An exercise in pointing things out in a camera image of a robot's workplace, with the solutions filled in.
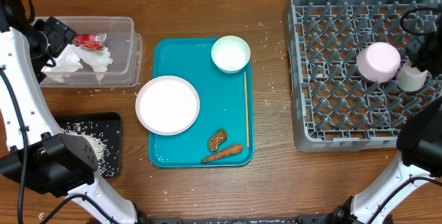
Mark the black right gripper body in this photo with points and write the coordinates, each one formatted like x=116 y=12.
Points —
x=431 y=40

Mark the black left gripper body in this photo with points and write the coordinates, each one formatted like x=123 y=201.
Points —
x=48 y=41

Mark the white cup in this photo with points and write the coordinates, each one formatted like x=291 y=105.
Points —
x=410 y=78

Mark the red snack wrapper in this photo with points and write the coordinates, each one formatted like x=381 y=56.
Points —
x=91 y=41

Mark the small pink bowl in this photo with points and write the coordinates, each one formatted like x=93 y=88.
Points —
x=378 y=62

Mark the white tissue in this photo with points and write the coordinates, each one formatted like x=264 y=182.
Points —
x=98 y=60
x=67 y=62

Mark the large white plate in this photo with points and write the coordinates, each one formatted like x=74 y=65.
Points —
x=167 y=105

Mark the white-green bowl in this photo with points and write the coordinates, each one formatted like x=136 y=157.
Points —
x=230 y=54

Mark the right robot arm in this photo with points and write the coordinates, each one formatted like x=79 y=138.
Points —
x=418 y=157

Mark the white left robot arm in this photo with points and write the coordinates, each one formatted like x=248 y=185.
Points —
x=41 y=156

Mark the clear plastic waste bin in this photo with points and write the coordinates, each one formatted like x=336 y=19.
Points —
x=124 y=45

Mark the black waste tray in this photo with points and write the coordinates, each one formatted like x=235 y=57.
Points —
x=91 y=117

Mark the grey dishwasher rack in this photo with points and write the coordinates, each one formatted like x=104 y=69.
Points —
x=333 y=107

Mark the crumpled white tissue in bin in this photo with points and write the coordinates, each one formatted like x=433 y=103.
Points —
x=67 y=62

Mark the pile of rice grains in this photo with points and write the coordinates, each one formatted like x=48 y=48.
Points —
x=105 y=139

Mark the wooden chopstick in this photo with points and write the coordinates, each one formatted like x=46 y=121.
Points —
x=246 y=109

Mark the brown patterned cookie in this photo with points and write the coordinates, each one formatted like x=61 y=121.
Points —
x=217 y=139

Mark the teal plastic tray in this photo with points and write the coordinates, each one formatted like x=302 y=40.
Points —
x=221 y=106

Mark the orange carrot piece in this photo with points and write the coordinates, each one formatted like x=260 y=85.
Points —
x=225 y=153

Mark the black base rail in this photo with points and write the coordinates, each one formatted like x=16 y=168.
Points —
x=301 y=219

